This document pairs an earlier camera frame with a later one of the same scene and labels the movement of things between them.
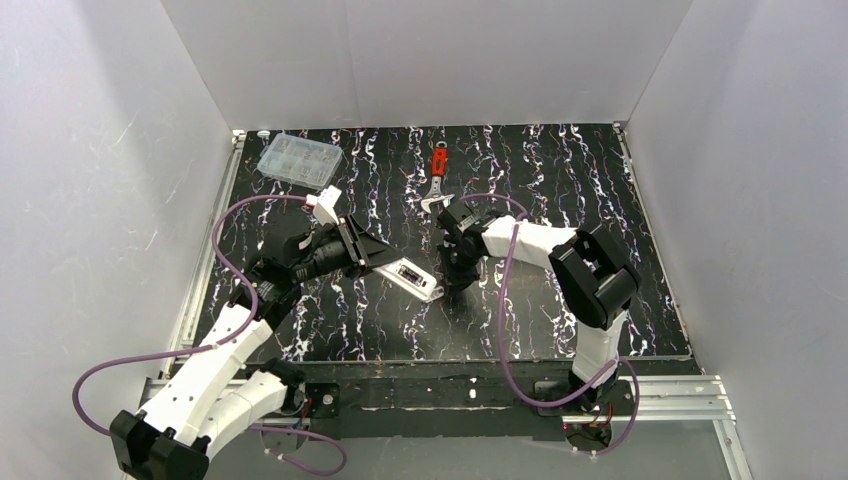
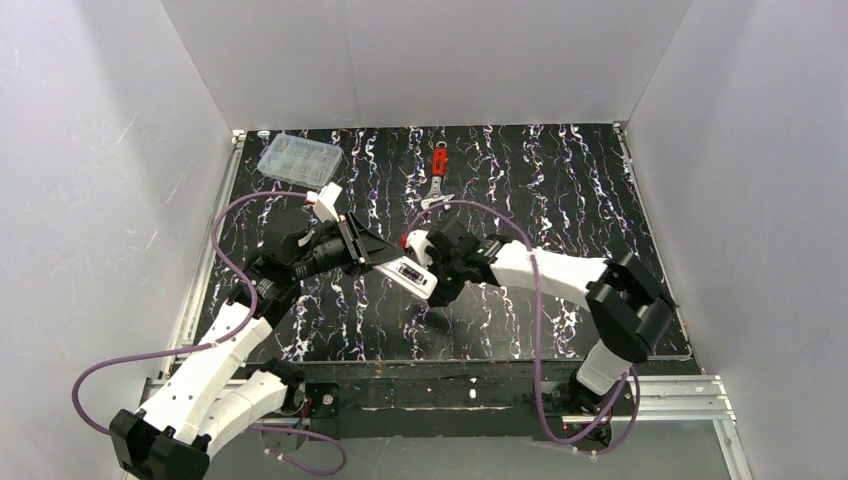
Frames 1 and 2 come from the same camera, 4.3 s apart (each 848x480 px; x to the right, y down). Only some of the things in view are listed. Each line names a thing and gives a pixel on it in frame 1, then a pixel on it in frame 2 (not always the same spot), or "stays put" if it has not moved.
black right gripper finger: (460, 275) → (444, 293)
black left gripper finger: (369, 250) stays put
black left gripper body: (356, 244) stays put
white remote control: (410, 277) stays put
